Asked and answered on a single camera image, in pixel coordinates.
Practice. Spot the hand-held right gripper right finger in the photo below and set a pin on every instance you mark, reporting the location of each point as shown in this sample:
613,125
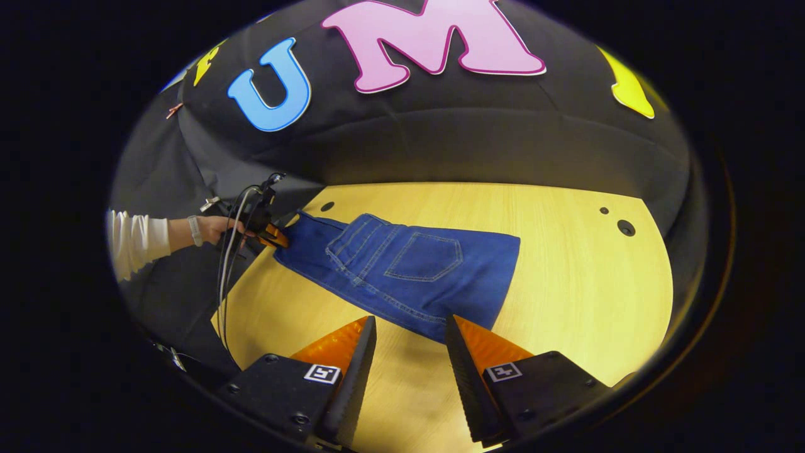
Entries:
468,384

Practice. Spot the white wristband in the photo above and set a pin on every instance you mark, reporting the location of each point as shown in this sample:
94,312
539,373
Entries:
195,231

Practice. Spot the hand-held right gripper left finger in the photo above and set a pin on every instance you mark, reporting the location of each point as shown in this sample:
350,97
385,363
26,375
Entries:
352,384

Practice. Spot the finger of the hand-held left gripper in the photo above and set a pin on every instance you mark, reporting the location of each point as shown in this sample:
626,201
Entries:
273,236

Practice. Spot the blue denim jeans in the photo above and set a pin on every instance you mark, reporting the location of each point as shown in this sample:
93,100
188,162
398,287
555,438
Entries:
427,277

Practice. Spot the silver metal clip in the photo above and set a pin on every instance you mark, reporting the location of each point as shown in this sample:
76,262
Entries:
209,204

